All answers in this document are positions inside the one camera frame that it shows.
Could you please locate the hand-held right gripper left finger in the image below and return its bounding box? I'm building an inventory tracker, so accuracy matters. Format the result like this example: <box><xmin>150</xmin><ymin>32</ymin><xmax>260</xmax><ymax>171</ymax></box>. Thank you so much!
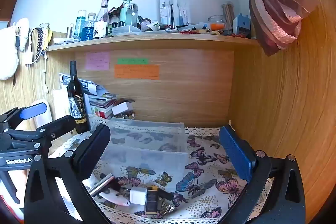
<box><xmin>24</xmin><ymin>124</ymin><xmax>112</xmax><ymax>224</ymax></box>

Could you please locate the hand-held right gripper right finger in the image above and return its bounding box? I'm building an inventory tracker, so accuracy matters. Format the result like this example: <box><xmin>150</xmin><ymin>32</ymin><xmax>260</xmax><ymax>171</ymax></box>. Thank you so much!
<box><xmin>218</xmin><ymin>125</ymin><xmax>306</xmax><ymax>224</ymax></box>

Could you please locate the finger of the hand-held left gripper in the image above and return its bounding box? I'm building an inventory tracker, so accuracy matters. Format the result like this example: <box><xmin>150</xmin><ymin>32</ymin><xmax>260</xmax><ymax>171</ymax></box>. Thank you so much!
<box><xmin>5</xmin><ymin>115</ymin><xmax>83</xmax><ymax>141</ymax></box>
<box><xmin>0</xmin><ymin>103</ymin><xmax>48</xmax><ymax>133</ymax></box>

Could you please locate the white rotary cutter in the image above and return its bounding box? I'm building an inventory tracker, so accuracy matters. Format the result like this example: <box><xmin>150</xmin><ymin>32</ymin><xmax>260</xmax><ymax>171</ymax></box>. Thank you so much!
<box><xmin>87</xmin><ymin>174</ymin><xmax>131</xmax><ymax>208</ymax></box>

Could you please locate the clear plastic box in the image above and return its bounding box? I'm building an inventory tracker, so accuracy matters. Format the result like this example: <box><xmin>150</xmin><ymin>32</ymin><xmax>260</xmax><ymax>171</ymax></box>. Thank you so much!
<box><xmin>101</xmin><ymin>118</ymin><xmax>189</xmax><ymax>180</ymax></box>

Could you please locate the white charger cube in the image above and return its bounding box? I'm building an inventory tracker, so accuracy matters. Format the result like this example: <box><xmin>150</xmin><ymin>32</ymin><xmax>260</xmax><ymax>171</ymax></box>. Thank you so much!
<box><xmin>130</xmin><ymin>186</ymin><xmax>148</xmax><ymax>205</ymax></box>

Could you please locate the black and gold lighter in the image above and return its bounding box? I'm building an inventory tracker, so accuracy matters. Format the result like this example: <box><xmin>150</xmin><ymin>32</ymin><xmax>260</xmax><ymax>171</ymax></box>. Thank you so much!
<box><xmin>146</xmin><ymin>186</ymin><xmax>159</xmax><ymax>215</ymax></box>

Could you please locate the small black case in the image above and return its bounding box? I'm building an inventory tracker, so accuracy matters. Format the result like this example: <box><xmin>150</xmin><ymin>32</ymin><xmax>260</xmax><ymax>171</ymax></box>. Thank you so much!
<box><xmin>157</xmin><ymin>190</ymin><xmax>174</xmax><ymax>201</ymax></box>

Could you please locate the dark wine bottle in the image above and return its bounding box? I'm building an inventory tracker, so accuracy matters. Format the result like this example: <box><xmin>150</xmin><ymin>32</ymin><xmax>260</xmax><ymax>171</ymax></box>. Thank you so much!
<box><xmin>67</xmin><ymin>60</ymin><xmax>92</xmax><ymax>134</ymax></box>

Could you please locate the stack of books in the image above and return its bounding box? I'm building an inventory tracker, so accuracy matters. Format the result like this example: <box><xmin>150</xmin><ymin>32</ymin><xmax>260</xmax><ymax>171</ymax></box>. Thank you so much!
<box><xmin>88</xmin><ymin>93</ymin><xmax>118</xmax><ymax>119</ymax></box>

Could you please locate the rolled newspaper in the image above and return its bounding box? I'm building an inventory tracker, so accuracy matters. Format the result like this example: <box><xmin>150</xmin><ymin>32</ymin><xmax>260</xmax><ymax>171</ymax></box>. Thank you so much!
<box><xmin>58</xmin><ymin>72</ymin><xmax>108</xmax><ymax>96</ymax></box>

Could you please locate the butterfly print cloth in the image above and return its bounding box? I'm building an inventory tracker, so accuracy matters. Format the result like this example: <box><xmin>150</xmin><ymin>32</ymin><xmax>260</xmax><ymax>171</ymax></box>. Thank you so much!
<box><xmin>50</xmin><ymin>122</ymin><xmax>276</xmax><ymax>224</ymax></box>

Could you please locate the bowl of stones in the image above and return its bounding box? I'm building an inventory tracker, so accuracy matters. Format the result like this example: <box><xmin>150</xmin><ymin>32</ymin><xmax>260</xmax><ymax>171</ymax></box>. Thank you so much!
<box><xmin>115</xmin><ymin>112</ymin><xmax>136</xmax><ymax>121</ymax></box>

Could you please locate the small white card box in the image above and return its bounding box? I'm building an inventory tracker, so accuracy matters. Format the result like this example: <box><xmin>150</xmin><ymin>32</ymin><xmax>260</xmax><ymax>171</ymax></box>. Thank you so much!
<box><xmin>112</xmin><ymin>102</ymin><xmax>134</xmax><ymax>116</ymax></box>

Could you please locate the white fluffy cloth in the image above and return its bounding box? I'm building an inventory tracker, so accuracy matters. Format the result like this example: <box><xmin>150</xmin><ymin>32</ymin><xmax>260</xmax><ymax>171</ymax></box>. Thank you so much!
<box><xmin>0</xmin><ymin>18</ymin><xmax>30</xmax><ymax>81</ymax></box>

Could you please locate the pink sticky note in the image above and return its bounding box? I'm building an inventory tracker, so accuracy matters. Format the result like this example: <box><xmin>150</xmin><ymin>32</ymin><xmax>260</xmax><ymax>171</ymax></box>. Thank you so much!
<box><xmin>85</xmin><ymin>51</ymin><xmax>110</xmax><ymax>71</ymax></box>

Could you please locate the yellow shoehorn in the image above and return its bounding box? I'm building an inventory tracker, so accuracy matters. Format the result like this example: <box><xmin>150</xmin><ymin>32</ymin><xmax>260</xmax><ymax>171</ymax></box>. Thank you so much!
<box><xmin>43</xmin><ymin>29</ymin><xmax>53</xmax><ymax>51</ymax></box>

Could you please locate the gold foil wrapper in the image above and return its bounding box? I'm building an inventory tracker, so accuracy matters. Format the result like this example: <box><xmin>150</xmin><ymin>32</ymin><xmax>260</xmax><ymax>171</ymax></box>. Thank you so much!
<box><xmin>157</xmin><ymin>203</ymin><xmax>176</xmax><ymax>215</ymax></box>

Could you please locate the orange sticky note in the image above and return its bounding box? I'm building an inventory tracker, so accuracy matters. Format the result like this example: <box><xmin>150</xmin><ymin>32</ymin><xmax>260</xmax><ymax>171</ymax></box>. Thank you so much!
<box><xmin>114</xmin><ymin>64</ymin><xmax>160</xmax><ymax>80</ymax></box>

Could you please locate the green sticky note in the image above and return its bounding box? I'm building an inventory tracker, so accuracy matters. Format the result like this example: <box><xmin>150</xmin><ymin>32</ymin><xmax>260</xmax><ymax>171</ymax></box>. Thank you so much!
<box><xmin>117</xmin><ymin>58</ymin><xmax>149</xmax><ymax>65</ymax></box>

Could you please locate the blue patterned glass bottle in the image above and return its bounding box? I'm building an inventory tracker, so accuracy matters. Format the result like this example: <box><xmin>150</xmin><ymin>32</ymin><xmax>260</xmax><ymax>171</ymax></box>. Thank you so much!
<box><xmin>81</xmin><ymin>13</ymin><xmax>96</xmax><ymax>41</ymax></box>

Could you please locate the tall teal bottle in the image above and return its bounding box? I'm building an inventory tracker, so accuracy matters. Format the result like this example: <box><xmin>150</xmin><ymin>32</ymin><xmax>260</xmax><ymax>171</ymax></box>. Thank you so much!
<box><xmin>76</xmin><ymin>10</ymin><xmax>87</xmax><ymax>37</ymax></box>

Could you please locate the clear bottle with label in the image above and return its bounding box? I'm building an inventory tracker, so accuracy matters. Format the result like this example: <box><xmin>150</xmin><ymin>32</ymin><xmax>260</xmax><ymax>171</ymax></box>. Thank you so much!
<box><xmin>94</xmin><ymin>0</ymin><xmax>110</xmax><ymax>39</ymax></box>

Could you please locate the clear plastic tray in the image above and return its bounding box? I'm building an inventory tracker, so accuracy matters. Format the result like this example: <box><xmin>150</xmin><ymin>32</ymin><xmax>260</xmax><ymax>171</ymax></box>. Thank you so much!
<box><xmin>112</xmin><ymin>25</ymin><xmax>142</xmax><ymax>37</ymax></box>

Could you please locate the wooden shelf board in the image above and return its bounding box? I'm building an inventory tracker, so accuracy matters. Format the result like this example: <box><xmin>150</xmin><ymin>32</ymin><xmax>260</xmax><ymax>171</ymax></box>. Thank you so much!
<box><xmin>46</xmin><ymin>31</ymin><xmax>260</xmax><ymax>52</ymax></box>

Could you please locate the blue pencil sharpener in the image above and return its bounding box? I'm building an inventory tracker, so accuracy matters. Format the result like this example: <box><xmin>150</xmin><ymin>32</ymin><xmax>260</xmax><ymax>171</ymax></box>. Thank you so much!
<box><xmin>232</xmin><ymin>14</ymin><xmax>251</xmax><ymax>35</ymax></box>

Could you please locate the green pump bottle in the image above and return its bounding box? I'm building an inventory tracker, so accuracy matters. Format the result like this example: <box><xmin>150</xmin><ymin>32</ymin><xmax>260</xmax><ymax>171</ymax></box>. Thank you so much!
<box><xmin>119</xmin><ymin>0</ymin><xmax>138</xmax><ymax>28</ymax></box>

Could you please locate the short glass jar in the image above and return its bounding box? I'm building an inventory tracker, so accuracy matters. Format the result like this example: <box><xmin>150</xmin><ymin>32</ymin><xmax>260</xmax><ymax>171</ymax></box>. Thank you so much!
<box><xmin>208</xmin><ymin>15</ymin><xmax>227</xmax><ymax>30</ymax></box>

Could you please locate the tall jar of sticks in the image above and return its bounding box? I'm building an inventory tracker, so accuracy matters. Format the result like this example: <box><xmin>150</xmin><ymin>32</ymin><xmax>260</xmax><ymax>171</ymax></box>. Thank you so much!
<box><xmin>222</xmin><ymin>2</ymin><xmax>236</xmax><ymax>28</ymax></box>

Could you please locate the striped brown curtain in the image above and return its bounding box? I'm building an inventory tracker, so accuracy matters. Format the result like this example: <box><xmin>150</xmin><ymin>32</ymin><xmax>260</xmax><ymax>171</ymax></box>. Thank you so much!
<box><xmin>209</xmin><ymin>0</ymin><xmax>328</xmax><ymax>56</ymax></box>

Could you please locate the toothbrush package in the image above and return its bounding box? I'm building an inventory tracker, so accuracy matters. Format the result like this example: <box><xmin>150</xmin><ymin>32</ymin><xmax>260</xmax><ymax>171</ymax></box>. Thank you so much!
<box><xmin>159</xmin><ymin>0</ymin><xmax>191</xmax><ymax>28</ymax></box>

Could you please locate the black beaded strap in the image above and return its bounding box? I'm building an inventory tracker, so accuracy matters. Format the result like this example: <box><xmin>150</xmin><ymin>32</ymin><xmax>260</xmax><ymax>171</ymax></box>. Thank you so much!
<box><xmin>34</xmin><ymin>27</ymin><xmax>44</xmax><ymax>62</ymax></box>

